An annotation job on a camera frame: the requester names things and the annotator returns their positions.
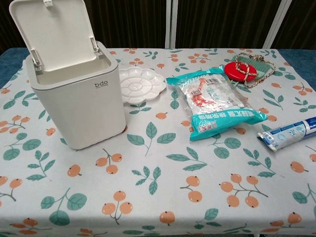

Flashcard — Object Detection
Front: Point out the teal clear snack bag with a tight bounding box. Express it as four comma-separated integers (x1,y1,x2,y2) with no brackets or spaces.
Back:
165,67,269,142

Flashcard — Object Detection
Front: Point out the white desktop trash bin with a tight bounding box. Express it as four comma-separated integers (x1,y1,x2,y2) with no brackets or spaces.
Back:
23,40,128,151

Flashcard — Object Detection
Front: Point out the fruit leaf print tablecloth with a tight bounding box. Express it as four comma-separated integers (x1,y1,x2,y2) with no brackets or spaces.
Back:
0,47,316,237

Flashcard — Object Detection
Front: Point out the white vertical frame post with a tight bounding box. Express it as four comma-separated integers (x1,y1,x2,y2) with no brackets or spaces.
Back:
164,0,179,49

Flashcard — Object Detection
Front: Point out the braided beige rope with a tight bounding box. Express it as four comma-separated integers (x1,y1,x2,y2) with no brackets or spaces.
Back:
233,53,277,90

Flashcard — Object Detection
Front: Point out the green bristle brush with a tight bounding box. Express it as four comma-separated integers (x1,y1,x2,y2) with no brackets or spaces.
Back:
231,54,274,87

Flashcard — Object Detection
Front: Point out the white plastic trash bin lid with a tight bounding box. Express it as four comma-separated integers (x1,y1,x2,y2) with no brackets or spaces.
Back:
9,0,103,71

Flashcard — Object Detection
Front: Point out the white flower-shaped paint palette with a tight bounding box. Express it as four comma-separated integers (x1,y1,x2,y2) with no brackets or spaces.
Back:
118,67,166,103

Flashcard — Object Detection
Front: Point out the blue white toothpaste tube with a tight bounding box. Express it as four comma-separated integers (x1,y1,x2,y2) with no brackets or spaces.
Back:
257,116,316,153

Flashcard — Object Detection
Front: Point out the blue table cover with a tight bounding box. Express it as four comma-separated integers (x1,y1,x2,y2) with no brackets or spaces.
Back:
0,47,316,92

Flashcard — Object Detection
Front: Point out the red round disc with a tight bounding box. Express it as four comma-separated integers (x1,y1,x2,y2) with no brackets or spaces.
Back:
224,61,258,81

